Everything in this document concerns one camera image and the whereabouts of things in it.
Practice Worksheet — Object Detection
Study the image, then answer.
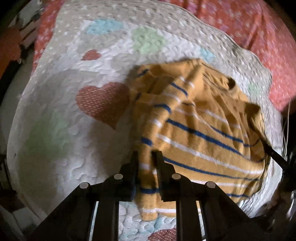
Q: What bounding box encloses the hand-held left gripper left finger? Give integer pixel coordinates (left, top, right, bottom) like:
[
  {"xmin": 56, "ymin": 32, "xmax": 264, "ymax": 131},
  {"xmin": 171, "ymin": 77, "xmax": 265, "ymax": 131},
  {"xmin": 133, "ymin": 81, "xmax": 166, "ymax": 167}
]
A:
[{"xmin": 30, "ymin": 151, "xmax": 139, "ymax": 241}]

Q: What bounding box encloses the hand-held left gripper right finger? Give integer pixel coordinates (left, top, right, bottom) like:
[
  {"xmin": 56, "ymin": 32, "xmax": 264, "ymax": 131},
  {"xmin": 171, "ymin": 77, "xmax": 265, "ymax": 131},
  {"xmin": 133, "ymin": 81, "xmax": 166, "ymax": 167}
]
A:
[{"xmin": 151, "ymin": 151, "xmax": 274, "ymax": 241}]

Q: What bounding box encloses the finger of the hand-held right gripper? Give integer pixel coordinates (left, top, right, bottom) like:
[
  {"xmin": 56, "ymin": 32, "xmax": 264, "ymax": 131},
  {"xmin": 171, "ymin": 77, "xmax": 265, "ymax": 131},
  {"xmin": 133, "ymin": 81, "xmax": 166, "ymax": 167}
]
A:
[{"xmin": 263, "ymin": 142, "xmax": 289, "ymax": 168}]

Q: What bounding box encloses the yellow striped sweater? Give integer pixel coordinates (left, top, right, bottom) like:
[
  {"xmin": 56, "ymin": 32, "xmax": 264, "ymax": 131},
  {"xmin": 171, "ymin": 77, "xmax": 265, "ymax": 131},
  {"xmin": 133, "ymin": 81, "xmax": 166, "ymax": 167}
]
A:
[{"xmin": 128, "ymin": 58, "xmax": 270, "ymax": 221}]

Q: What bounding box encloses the white quilted heart mat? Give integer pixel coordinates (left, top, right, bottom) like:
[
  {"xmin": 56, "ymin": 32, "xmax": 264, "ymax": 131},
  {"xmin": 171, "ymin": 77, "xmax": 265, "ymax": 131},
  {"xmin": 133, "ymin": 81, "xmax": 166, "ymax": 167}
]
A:
[{"xmin": 7, "ymin": 0, "xmax": 286, "ymax": 241}]

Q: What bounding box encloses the red floral bedsheet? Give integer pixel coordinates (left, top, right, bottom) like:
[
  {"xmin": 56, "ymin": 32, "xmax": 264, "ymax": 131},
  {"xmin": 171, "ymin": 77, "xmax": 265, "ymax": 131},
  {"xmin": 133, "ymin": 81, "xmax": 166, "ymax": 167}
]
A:
[{"xmin": 32, "ymin": 0, "xmax": 296, "ymax": 113}]

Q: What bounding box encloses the wooden rack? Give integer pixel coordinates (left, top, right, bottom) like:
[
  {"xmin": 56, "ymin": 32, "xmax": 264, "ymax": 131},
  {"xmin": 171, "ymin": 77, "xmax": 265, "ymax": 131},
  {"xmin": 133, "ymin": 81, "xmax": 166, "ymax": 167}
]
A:
[{"xmin": 18, "ymin": 11, "xmax": 44, "ymax": 50}]

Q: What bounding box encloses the white cord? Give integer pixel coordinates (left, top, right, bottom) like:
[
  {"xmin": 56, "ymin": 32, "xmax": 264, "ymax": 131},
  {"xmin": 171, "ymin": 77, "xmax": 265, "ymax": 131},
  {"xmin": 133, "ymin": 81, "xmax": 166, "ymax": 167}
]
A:
[{"xmin": 282, "ymin": 102, "xmax": 292, "ymax": 152}]

